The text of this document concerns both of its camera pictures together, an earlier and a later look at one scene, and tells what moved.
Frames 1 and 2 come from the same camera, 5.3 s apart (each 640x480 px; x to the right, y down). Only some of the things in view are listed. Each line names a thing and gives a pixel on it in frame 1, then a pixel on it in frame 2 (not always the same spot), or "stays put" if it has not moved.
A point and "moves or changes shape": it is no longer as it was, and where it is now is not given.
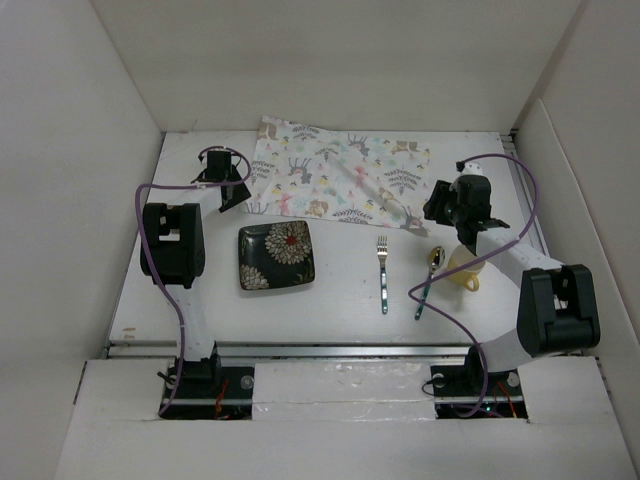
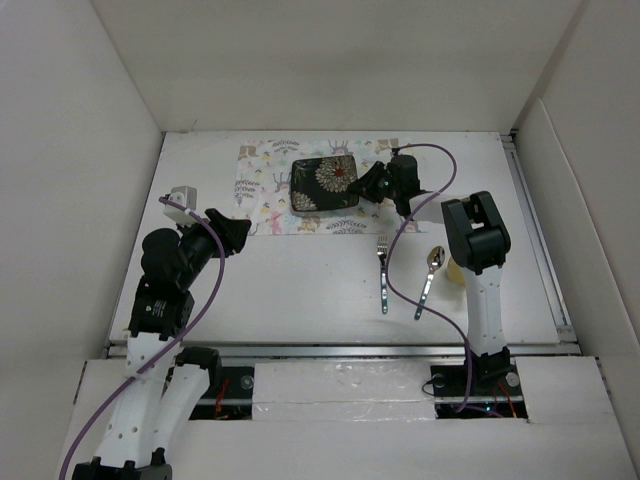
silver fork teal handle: x=383 y=252 stays put
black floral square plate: x=275 y=255 -> x=323 y=183
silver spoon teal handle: x=435 y=259 stays put
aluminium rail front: x=296 y=349 stays put
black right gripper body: x=443 y=206 -> x=391 y=189
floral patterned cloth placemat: x=307 y=170 moves or changes shape
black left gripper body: x=238 y=195 -> x=201 y=244
